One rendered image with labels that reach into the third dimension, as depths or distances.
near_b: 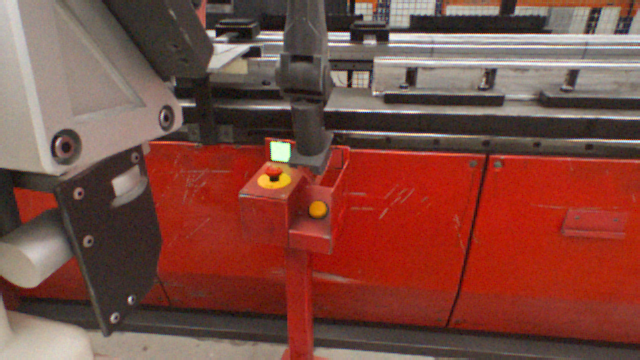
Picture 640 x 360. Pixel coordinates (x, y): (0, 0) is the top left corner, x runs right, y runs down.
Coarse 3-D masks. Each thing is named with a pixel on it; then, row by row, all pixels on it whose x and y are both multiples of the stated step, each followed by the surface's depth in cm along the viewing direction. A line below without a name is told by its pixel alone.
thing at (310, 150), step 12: (300, 132) 72; (312, 132) 71; (324, 132) 74; (300, 144) 74; (312, 144) 73; (324, 144) 75; (300, 156) 75; (312, 156) 75; (324, 156) 74; (312, 168) 73
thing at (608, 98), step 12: (540, 96) 105; (552, 96) 101; (564, 96) 101; (576, 96) 101; (588, 96) 101; (600, 96) 100; (612, 96) 100; (624, 96) 100; (636, 96) 100; (612, 108) 101; (624, 108) 101; (636, 108) 100
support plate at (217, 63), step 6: (234, 48) 106; (240, 48) 106; (246, 48) 107; (222, 54) 99; (228, 54) 99; (234, 54) 99; (240, 54) 102; (210, 60) 93; (216, 60) 93; (222, 60) 93; (228, 60) 93; (234, 60) 97; (210, 66) 87; (216, 66) 87; (222, 66) 89; (216, 72) 87
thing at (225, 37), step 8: (224, 24) 127; (232, 24) 127; (240, 24) 127; (248, 24) 127; (256, 24) 132; (216, 32) 128; (224, 32) 127; (232, 32) 127; (240, 32) 127; (248, 32) 127; (256, 32) 132; (216, 40) 114; (224, 40) 114
